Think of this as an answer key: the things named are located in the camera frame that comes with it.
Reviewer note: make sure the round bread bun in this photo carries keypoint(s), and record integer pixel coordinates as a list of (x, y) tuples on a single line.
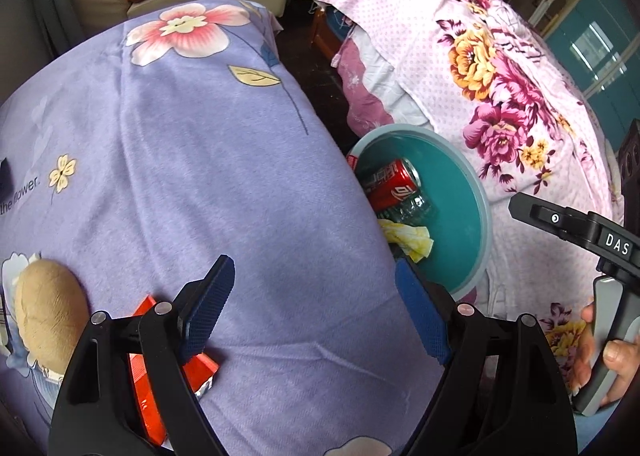
[(50, 311)]

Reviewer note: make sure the teal trash bin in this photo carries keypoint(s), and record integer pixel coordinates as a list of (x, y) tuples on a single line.
[(450, 186)]

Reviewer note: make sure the orange red foil packet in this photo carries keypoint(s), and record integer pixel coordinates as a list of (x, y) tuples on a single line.
[(145, 386)]

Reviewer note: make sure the red soda can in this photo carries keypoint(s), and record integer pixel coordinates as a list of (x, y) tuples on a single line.
[(395, 186)]

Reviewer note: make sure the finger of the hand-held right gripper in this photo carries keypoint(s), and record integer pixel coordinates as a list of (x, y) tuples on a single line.
[(575, 226)]

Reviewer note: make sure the clear plastic bottle green label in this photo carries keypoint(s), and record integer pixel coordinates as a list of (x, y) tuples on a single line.
[(412, 208)]

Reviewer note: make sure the pink floral blanket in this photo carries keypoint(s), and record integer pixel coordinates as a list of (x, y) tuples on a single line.
[(450, 11)]

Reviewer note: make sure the person's right hand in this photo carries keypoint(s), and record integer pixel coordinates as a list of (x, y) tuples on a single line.
[(622, 356)]

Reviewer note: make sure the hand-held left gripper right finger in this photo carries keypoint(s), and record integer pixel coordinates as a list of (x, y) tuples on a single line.
[(422, 316)]

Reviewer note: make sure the small red wooden cabinet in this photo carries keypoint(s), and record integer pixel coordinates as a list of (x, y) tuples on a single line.
[(325, 36)]

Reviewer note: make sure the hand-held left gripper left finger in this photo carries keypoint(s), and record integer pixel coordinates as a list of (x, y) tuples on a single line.
[(207, 311)]

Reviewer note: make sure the teal glass cabinet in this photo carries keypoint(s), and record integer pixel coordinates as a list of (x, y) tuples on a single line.
[(590, 46)]

